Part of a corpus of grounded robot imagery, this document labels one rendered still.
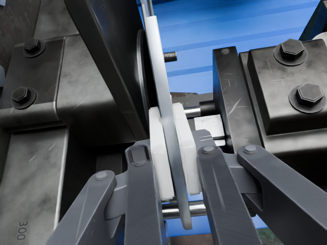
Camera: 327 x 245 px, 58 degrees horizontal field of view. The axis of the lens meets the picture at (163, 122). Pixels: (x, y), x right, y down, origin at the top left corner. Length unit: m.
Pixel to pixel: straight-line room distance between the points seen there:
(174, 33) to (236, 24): 0.44
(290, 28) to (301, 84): 1.85
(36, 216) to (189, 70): 1.72
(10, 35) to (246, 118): 0.27
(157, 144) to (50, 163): 0.15
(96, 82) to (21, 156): 0.10
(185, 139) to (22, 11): 0.29
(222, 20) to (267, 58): 1.89
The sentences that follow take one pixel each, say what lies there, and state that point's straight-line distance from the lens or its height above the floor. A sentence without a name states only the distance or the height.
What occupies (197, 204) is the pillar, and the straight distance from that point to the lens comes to 0.44.
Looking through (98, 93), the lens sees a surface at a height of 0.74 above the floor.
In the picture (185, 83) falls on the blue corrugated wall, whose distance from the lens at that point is 1.89.
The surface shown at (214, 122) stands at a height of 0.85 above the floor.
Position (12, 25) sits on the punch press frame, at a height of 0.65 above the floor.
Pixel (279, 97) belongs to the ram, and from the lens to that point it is 0.32.
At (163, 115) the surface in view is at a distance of 0.17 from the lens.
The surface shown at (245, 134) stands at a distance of 0.34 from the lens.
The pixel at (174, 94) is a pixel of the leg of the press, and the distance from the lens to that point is 0.76.
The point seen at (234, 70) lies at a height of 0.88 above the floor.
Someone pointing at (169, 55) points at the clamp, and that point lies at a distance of 0.51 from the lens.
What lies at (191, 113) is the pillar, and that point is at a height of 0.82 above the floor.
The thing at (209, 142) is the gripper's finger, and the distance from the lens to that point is 0.16.
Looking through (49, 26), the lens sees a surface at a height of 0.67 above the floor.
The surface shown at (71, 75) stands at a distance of 0.28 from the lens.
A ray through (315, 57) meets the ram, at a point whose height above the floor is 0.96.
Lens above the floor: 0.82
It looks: 6 degrees down
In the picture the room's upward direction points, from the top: 82 degrees clockwise
